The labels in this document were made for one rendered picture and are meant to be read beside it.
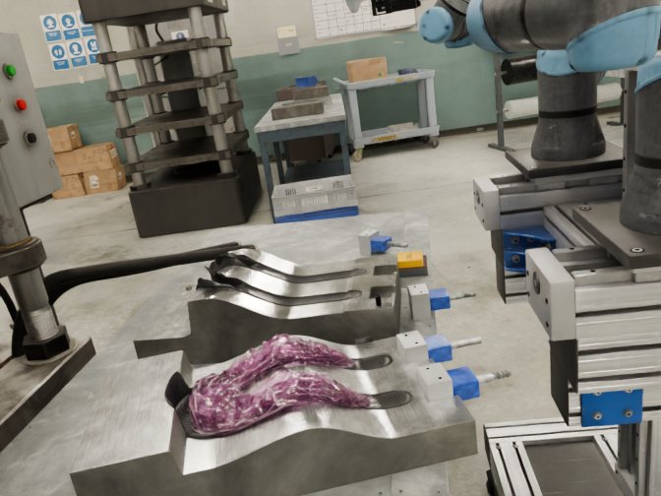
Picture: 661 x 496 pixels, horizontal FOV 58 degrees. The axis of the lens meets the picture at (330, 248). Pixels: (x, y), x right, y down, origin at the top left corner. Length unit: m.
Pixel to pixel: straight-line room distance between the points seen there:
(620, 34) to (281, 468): 0.60
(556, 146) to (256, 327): 0.72
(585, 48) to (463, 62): 7.01
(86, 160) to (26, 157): 6.10
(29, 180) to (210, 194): 3.47
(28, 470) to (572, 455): 1.33
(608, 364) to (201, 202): 4.37
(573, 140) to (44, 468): 1.13
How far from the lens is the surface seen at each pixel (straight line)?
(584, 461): 1.80
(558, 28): 0.63
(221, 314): 1.12
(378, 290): 1.14
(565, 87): 1.33
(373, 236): 1.56
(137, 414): 0.87
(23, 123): 1.65
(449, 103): 7.60
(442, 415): 0.83
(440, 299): 1.19
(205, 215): 5.07
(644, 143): 0.90
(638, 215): 0.90
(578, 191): 1.37
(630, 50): 0.60
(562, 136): 1.34
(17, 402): 1.31
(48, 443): 1.10
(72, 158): 7.78
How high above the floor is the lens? 1.34
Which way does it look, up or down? 19 degrees down
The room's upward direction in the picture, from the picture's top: 9 degrees counter-clockwise
